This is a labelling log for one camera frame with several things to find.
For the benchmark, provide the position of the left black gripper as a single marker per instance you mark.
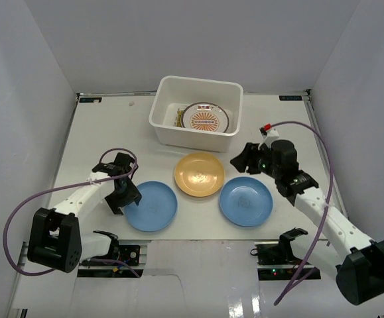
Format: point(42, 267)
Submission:
point(123, 198)

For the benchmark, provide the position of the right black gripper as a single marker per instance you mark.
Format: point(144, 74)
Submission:
point(249, 155)

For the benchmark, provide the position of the blue plastic plate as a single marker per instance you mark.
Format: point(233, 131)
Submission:
point(246, 202)
point(156, 209)

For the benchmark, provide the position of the yellow plastic plate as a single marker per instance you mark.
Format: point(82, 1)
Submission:
point(199, 174)

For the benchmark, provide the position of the white plate orange sunburst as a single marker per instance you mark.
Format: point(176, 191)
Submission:
point(204, 116)

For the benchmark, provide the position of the round woven bamboo tray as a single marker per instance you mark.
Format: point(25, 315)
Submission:
point(177, 119)

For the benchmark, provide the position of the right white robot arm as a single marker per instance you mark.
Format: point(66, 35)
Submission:
point(353, 259)

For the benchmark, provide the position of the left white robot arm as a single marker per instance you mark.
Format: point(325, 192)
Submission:
point(56, 240)

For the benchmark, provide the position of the white plastic bin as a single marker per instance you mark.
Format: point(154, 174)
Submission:
point(175, 92)

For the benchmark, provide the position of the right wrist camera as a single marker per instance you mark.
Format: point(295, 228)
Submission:
point(269, 135)

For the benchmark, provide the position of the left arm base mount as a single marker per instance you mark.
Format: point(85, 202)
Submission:
point(128, 265)

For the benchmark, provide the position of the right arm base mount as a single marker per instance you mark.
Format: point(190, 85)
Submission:
point(273, 263)

